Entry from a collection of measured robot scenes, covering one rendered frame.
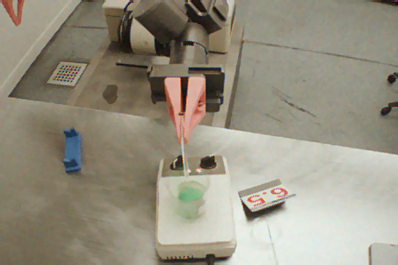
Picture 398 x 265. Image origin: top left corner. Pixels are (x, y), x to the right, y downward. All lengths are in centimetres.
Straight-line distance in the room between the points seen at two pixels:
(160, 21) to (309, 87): 158
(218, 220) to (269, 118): 127
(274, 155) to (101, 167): 36
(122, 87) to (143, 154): 73
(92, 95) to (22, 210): 79
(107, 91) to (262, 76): 96
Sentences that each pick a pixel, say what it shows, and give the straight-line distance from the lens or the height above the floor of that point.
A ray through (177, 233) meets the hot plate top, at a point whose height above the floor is 84.
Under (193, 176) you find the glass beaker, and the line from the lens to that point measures 51.
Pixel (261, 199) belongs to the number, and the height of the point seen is 78.
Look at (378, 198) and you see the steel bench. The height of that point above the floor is 75.
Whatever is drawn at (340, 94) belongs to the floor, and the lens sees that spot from 199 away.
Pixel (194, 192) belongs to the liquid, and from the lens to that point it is 51.
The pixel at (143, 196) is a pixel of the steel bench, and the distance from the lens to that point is 65.
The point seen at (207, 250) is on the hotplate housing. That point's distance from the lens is 54.
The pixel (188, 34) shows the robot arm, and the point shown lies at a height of 104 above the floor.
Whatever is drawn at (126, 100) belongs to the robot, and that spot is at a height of 36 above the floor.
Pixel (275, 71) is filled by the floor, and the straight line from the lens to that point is 201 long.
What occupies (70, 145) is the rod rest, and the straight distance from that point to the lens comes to 75.
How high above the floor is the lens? 132
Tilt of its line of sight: 53 degrees down
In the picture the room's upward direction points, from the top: 1 degrees counter-clockwise
